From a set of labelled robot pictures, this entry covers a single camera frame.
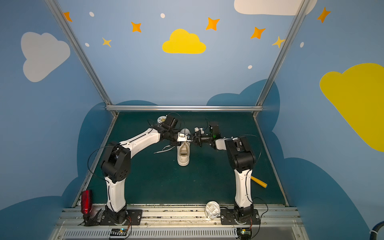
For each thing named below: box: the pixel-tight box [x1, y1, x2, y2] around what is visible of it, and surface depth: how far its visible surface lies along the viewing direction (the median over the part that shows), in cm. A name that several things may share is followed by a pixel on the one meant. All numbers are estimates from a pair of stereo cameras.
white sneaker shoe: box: [177, 128, 191, 167], surface depth 93 cm
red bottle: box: [81, 189, 93, 214], surface depth 78 cm
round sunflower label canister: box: [157, 115, 168, 124], surface depth 110 cm
